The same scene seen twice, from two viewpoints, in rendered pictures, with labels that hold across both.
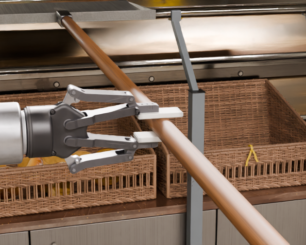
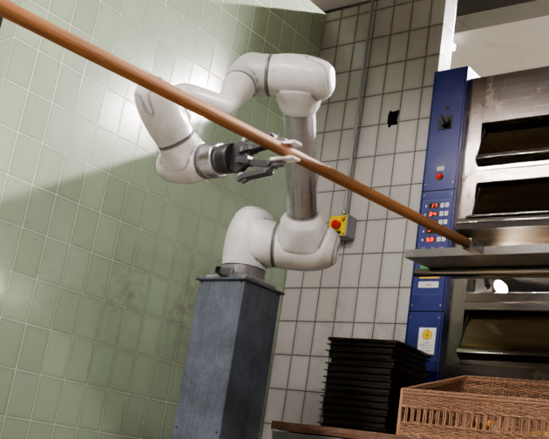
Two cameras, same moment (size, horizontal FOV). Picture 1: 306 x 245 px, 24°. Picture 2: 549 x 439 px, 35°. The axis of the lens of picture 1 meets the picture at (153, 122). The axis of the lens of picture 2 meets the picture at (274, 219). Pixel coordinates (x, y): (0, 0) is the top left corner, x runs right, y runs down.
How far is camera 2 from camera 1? 1.89 m
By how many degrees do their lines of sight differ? 64
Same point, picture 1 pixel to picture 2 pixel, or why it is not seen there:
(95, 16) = (507, 249)
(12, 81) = (511, 368)
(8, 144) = (203, 155)
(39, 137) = (218, 152)
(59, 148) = (233, 165)
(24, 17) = (449, 251)
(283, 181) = not seen: outside the picture
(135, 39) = not seen: outside the picture
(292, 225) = not seen: outside the picture
